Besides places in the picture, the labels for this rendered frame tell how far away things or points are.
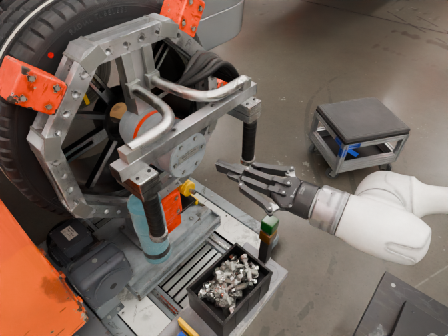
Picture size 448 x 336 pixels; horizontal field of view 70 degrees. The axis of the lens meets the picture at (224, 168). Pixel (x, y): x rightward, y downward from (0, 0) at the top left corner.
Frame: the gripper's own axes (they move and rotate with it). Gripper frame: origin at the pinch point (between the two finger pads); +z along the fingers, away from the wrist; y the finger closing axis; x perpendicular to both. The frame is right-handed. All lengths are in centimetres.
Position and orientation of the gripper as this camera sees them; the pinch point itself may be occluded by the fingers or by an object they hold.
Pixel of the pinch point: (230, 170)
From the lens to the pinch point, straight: 74.6
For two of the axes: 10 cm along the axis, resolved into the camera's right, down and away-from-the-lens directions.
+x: 1.3, 5.8, 8.1
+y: -5.0, 7.4, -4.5
